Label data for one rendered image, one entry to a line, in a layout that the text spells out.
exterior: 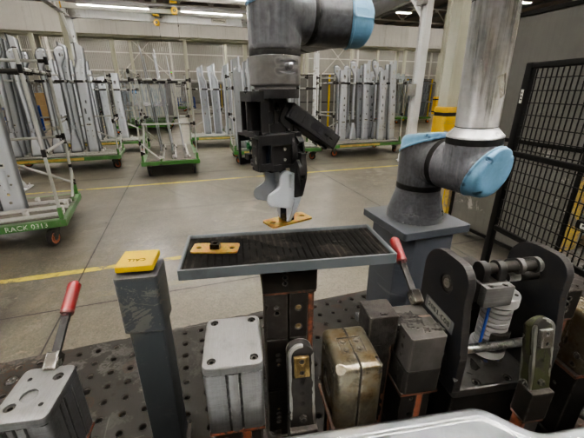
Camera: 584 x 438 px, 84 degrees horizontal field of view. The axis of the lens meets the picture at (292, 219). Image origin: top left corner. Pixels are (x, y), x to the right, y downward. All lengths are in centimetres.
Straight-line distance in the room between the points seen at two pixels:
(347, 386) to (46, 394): 40
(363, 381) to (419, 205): 53
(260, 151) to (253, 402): 34
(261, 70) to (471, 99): 46
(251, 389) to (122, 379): 65
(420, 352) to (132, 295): 48
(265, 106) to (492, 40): 47
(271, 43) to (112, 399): 90
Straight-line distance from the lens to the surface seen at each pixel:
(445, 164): 82
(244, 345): 47
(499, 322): 69
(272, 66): 49
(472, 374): 71
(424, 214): 91
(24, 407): 58
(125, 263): 62
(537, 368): 68
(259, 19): 50
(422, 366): 60
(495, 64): 80
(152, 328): 66
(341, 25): 55
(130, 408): 101
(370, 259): 58
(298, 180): 52
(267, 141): 48
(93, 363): 118
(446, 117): 829
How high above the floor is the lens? 143
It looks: 21 degrees down
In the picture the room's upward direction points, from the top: straight up
